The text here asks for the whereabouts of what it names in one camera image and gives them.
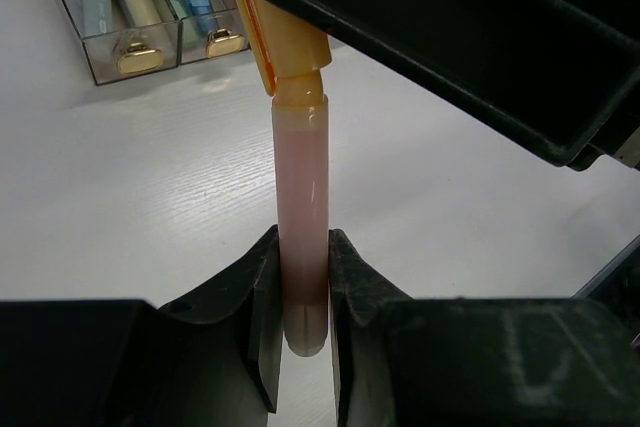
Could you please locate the clear bin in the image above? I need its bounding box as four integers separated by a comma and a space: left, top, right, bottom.
56, 0, 179, 86
164, 0, 248, 64

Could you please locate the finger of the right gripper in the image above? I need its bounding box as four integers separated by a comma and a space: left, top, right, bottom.
266, 0, 639, 171

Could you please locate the orange-yellow pen cap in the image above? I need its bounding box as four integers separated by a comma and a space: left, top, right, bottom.
236, 0, 332, 97

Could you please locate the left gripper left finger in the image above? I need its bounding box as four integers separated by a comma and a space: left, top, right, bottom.
1, 228, 282, 426

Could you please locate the orange highlighter pen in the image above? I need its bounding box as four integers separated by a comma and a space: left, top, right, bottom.
272, 71, 329, 357

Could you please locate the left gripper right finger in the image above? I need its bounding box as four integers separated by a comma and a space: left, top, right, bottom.
330, 229, 639, 426

